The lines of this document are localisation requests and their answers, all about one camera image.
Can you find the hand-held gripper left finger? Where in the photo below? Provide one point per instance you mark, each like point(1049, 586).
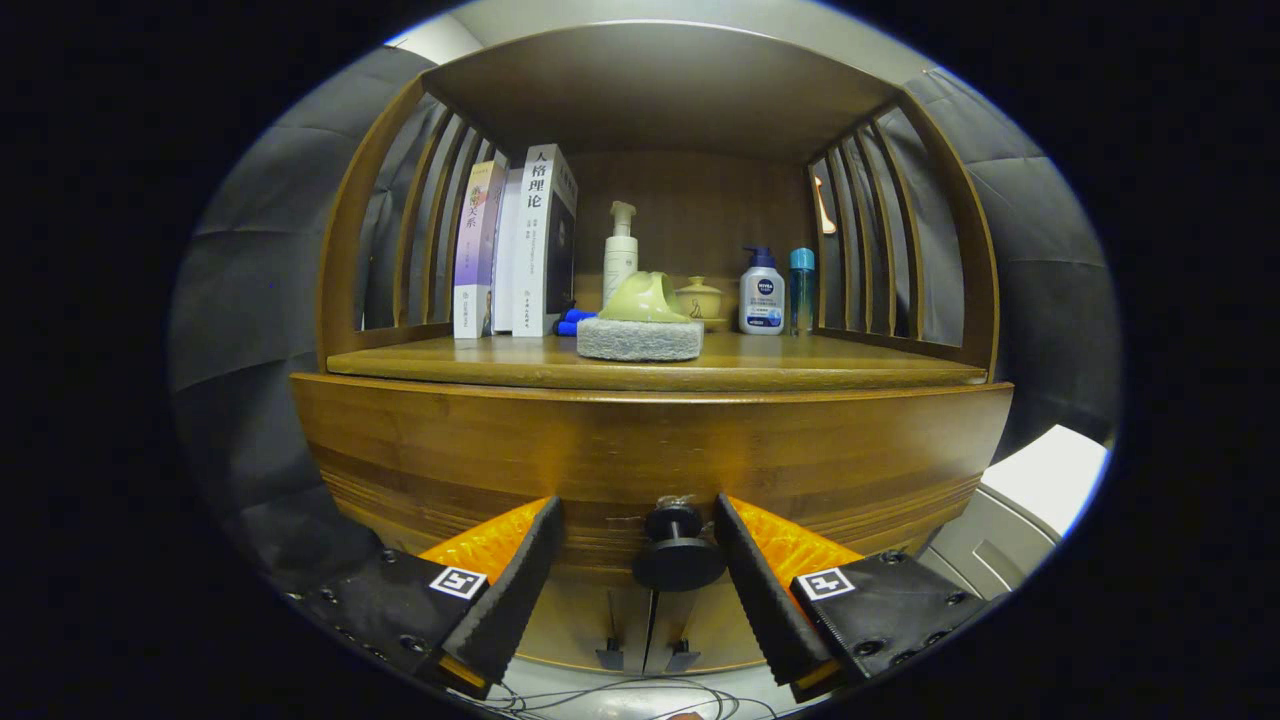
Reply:
point(515, 590)

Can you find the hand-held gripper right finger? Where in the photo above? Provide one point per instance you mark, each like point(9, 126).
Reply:
point(760, 590)

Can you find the brown wooden drawer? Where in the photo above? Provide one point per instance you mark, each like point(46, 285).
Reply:
point(600, 450)

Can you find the wooden countertop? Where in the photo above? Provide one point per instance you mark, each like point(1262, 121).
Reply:
point(800, 362)

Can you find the brown wooden cabinet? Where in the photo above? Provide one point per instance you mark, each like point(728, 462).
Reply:
point(660, 90)

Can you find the blue folded cloth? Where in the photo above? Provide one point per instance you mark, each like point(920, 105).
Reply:
point(572, 322)

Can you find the white bottle blue pump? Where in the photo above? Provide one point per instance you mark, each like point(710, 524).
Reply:
point(762, 300)

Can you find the teal clear bottle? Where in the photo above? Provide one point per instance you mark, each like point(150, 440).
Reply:
point(802, 295)

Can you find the yellow lidded teacup with saucer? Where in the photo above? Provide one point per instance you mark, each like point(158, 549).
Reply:
point(700, 298)

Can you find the thin white book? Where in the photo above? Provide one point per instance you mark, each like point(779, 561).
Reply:
point(505, 260)

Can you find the pink purple book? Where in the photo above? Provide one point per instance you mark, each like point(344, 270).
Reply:
point(475, 250)

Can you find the thick white book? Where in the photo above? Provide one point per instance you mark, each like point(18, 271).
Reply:
point(535, 240)

